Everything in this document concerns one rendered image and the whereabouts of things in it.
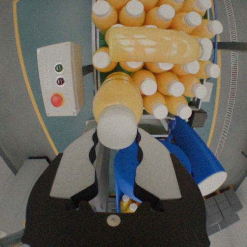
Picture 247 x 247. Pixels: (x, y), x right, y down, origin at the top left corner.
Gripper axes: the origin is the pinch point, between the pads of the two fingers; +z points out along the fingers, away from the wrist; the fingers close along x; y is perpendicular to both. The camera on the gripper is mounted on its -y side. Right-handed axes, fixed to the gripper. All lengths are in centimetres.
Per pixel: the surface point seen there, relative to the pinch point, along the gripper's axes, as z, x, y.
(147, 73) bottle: 23.0, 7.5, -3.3
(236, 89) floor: 130, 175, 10
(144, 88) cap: 18.7, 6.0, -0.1
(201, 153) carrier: 47, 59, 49
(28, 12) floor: 130, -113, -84
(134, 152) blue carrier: 25.4, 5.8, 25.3
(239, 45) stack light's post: 28, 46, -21
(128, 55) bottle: 12.6, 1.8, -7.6
